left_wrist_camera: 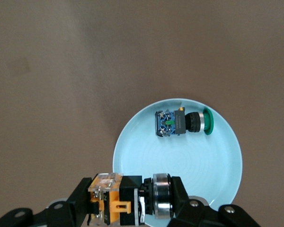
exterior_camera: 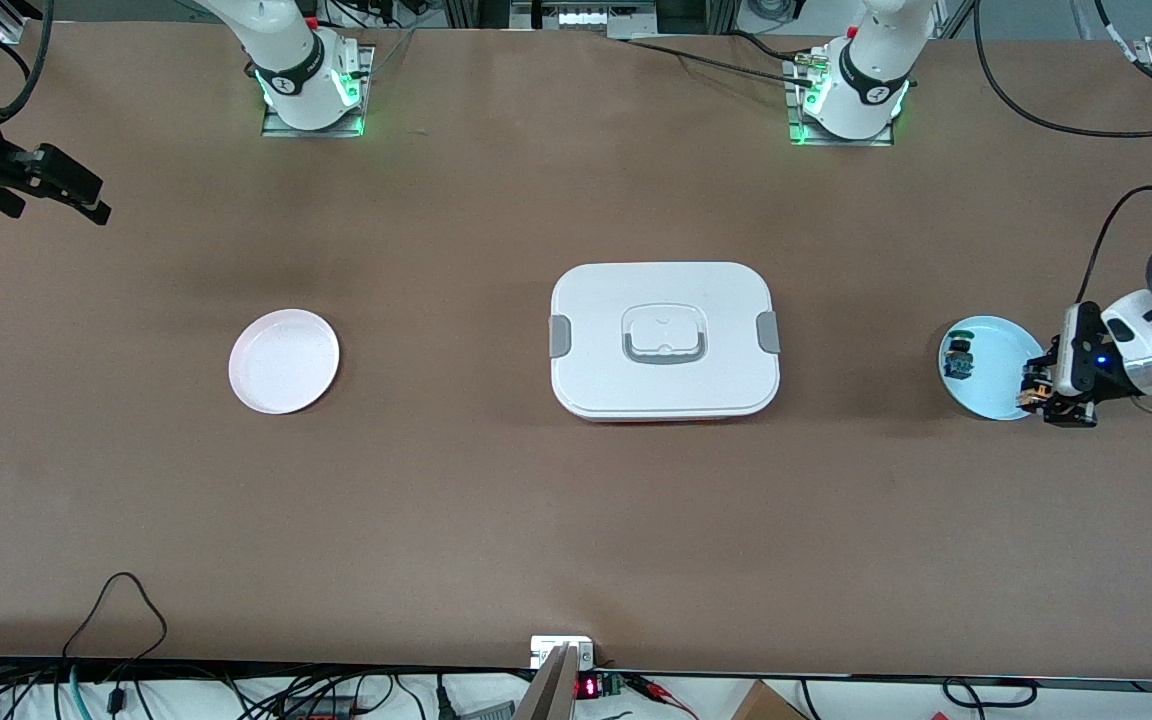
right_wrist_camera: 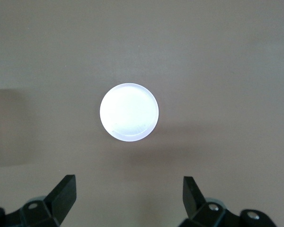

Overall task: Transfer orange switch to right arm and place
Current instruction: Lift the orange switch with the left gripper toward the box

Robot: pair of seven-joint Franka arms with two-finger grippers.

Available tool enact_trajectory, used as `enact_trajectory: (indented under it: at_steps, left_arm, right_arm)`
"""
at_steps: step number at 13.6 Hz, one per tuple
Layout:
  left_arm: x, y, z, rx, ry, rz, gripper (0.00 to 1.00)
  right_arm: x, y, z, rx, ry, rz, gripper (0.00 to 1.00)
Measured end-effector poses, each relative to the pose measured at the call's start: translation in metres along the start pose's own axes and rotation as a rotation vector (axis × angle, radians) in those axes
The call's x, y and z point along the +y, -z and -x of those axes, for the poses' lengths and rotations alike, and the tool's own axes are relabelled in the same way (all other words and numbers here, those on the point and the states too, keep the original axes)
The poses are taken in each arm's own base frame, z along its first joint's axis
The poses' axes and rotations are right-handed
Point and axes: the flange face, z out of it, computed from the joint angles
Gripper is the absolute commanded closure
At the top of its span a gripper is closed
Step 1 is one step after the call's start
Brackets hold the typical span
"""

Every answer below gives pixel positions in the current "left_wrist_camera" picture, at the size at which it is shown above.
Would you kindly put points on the orange black push-button switch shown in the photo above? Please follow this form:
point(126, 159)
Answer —
point(127, 194)

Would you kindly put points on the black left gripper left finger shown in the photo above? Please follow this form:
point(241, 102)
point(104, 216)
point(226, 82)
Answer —
point(68, 210)

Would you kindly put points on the light blue round plate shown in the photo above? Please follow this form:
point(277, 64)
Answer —
point(180, 160)

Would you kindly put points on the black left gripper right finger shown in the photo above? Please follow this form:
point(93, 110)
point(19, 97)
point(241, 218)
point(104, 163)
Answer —
point(196, 215)

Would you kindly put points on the green push-button switch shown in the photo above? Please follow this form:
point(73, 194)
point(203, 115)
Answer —
point(177, 121)

